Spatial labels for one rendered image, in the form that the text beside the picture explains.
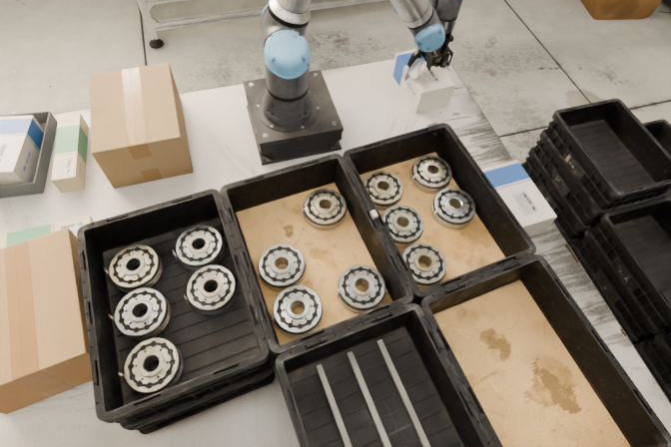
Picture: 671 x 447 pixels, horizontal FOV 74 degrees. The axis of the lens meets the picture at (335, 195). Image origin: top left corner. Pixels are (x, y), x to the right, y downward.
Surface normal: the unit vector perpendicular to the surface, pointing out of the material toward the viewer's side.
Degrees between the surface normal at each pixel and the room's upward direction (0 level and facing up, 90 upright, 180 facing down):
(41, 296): 0
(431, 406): 0
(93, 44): 0
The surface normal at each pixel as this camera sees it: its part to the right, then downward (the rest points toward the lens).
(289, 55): 0.10, -0.41
